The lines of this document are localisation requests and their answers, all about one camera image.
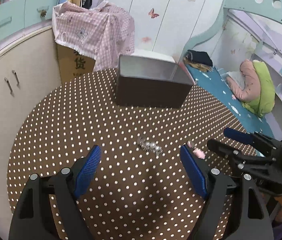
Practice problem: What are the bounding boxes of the blue patterned mattress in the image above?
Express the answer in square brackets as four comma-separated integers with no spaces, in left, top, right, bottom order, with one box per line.
[186,64,274,138]

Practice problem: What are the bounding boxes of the cardboard box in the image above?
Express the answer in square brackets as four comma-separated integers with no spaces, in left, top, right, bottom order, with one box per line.
[57,44,95,84]

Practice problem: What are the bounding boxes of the silver pearl chain bracelet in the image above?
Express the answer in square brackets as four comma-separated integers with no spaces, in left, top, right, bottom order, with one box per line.
[136,136,164,158]

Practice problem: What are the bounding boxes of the white wardrobe doors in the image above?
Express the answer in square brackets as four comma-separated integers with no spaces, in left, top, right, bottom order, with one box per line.
[93,0,222,60]

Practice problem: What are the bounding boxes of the green and pink quilt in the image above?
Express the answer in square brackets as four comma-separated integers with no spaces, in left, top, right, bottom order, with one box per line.
[226,60,275,118]

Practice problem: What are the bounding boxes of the pink charm bracelet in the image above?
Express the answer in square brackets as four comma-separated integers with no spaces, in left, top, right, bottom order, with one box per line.
[187,140,207,160]

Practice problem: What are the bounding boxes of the teal drawer unit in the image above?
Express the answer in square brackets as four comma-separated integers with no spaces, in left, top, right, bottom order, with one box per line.
[0,0,57,42]

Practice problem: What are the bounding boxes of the white low cabinet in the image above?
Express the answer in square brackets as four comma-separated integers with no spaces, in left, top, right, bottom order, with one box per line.
[0,29,61,223]

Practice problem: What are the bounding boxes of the pink butterfly sticker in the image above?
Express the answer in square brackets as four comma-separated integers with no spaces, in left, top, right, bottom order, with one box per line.
[148,8,159,19]

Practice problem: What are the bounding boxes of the dark folded clothes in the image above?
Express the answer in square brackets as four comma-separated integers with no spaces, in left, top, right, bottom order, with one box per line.
[183,50,213,72]

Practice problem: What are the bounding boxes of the pink checkered cloth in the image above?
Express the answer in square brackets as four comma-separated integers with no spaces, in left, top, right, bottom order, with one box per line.
[52,0,135,71]

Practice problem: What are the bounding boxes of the red and white stool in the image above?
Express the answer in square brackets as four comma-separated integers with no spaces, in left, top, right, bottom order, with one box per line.
[131,49,178,66]

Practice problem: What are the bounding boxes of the dark rectangular storage box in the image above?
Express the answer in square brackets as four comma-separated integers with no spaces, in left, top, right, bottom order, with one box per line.
[115,55,193,108]

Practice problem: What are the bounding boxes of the right pinecone drawer ornament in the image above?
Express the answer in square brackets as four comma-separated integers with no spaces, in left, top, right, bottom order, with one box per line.
[40,10,47,18]

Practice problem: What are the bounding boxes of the brown polka dot tablecloth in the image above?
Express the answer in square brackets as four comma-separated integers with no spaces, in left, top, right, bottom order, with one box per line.
[7,70,254,239]

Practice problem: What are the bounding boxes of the teal bunk bed frame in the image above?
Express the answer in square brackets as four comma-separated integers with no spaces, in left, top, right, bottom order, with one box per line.
[179,0,282,61]

